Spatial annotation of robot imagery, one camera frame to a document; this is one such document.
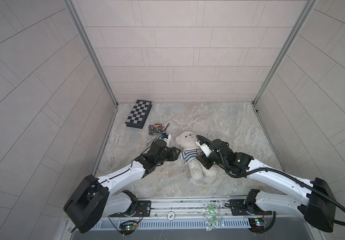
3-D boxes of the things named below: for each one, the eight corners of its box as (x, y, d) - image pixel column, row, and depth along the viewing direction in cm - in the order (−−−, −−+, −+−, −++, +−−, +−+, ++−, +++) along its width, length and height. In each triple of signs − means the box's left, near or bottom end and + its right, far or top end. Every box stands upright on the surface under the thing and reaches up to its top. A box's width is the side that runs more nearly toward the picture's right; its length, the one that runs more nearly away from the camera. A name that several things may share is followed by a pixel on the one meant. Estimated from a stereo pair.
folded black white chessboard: (125, 126, 104) (124, 123, 101) (137, 102, 119) (137, 99, 116) (141, 129, 102) (140, 126, 100) (152, 104, 117) (151, 101, 115)
